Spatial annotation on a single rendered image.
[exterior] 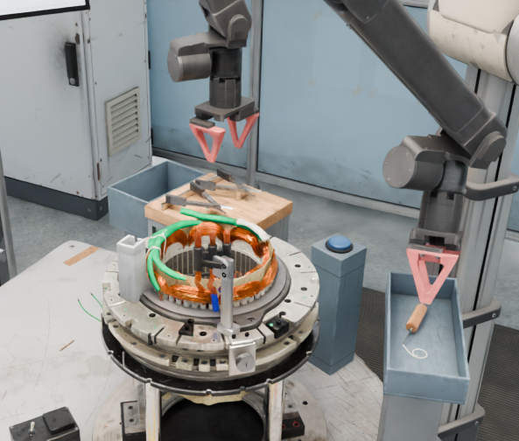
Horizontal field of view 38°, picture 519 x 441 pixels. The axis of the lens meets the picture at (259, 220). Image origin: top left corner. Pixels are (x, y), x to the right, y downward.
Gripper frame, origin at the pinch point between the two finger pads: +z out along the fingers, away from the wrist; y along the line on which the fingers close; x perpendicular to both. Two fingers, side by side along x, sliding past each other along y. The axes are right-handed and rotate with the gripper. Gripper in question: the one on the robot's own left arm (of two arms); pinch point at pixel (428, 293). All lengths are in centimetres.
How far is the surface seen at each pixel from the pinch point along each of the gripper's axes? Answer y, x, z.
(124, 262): 15.9, -39.9, 0.5
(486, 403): -148, 15, 55
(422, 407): -2.5, 1.4, 17.2
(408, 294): -14.0, -3.9, 2.9
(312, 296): 3.3, -16.0, 2.8
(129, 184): -26, -61, -7
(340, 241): -22.0, -17.5, -3.1
